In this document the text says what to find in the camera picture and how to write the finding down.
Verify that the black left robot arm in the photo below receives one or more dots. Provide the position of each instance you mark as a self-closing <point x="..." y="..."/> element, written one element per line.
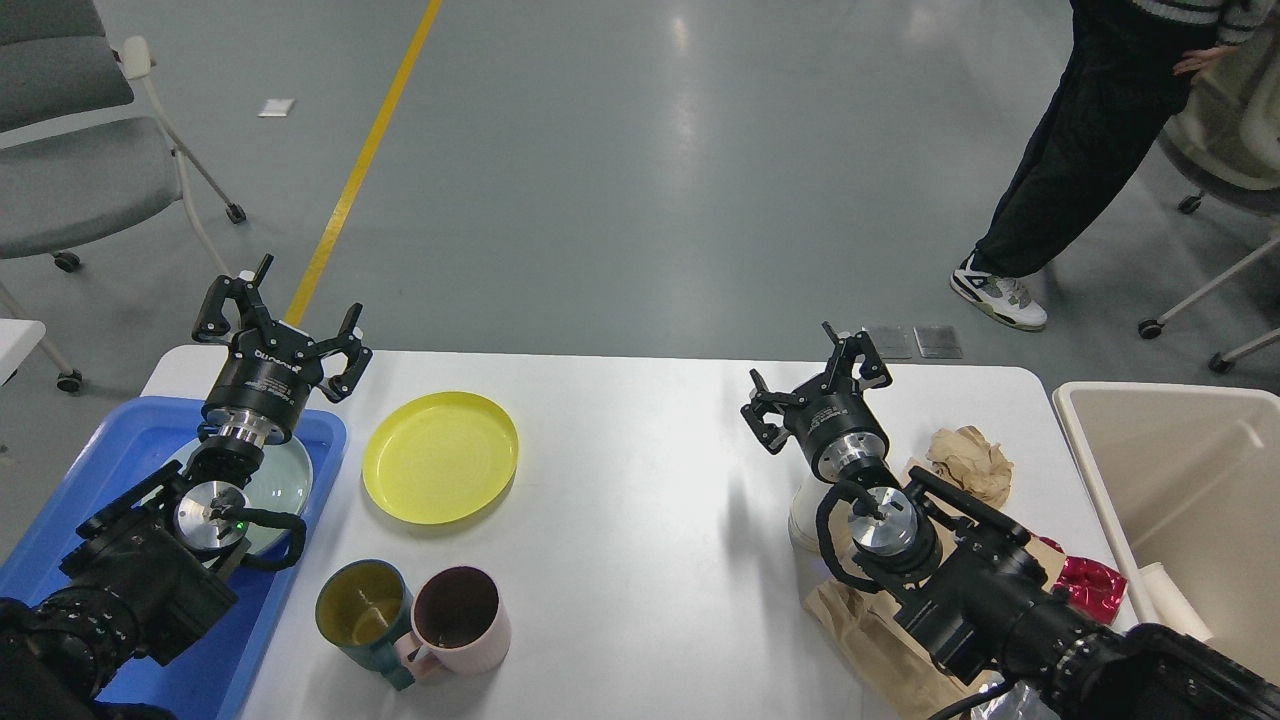
<point x="150" y="574"/>

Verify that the white tissue roll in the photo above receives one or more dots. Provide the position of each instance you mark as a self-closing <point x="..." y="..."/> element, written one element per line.
<point x="1172" y="606"/>

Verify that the pink mug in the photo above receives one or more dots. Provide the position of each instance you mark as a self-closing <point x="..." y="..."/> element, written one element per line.
<point x="458" y="622"/>

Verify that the person in black trousers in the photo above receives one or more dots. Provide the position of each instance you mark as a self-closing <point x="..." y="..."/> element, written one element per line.
<point x="1131" y="68"/>

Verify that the yellow plastic plate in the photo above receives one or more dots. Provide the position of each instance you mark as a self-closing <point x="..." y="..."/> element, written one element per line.
<point x="440" y="458"/>

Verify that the white paper scrap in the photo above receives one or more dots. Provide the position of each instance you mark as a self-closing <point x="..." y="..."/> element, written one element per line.
<point x="276" y="107"/>

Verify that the white side table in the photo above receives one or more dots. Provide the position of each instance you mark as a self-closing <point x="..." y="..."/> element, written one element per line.
<point x="19" y="338"/>

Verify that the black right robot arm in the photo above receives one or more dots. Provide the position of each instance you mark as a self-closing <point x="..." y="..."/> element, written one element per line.
<point x="969" y="592"/>

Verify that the pale green plate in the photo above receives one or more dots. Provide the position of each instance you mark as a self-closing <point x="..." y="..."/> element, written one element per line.
<point x="282" y="484"/>

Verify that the red foil wrapper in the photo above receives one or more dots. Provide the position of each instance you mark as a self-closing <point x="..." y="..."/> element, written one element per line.
<point x="1088" y="585"/>

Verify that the dark teal mug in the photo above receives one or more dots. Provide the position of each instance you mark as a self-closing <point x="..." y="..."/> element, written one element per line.
<point x="363" y="609"/>

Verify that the white paper cup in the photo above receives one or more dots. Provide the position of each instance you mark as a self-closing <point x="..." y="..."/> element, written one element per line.
<point x="802" y="516"/>

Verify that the crumpled brown paper ball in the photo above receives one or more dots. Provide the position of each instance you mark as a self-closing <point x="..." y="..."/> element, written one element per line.
<point x="967" y="460"/>

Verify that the white office chair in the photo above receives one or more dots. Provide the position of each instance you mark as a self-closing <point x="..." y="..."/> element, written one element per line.
<point x="1225" y="143"/>

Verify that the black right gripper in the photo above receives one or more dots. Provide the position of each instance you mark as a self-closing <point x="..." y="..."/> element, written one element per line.
<point x="839" y="436"/>

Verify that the beige plastic bin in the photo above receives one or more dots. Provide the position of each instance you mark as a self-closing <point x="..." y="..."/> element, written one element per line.
<point x="1188" y="476"/>

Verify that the metal floor socket plate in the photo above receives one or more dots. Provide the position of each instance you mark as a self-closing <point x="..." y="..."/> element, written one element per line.
<point x="892" y="341"/>

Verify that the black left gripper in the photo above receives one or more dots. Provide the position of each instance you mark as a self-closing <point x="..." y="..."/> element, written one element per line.
<point x="272" y="377"/>

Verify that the blue plastic tray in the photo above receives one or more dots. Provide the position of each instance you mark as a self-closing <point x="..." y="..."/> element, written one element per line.
<point x="212" y="677"/>

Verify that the brown paper bag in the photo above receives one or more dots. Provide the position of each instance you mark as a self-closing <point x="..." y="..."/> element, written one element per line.
<point x="883" y="654"/>

